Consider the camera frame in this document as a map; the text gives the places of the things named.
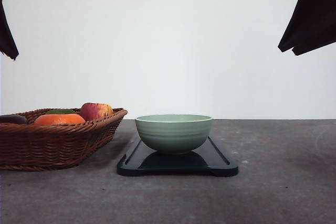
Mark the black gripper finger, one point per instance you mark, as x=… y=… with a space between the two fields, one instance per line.
x=298 y=25
x=7 y=41
x=321 y=30

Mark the green ceramic bowl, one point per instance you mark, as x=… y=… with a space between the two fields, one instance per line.
x=174 y=133

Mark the brown wicker basket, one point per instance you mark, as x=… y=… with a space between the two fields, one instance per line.
x=41 y=147

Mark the dark red apple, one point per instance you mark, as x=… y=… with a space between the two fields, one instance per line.
x=10 y=118

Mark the green lime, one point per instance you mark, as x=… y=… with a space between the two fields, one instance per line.
x=60 y=111

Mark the orange mandarin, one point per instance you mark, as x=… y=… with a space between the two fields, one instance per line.
x=58 y=119

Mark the red yellow apple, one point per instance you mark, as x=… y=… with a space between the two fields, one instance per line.
x=95 y=111

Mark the dark rectangular tray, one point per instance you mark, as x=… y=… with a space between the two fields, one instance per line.
x=209 y=159

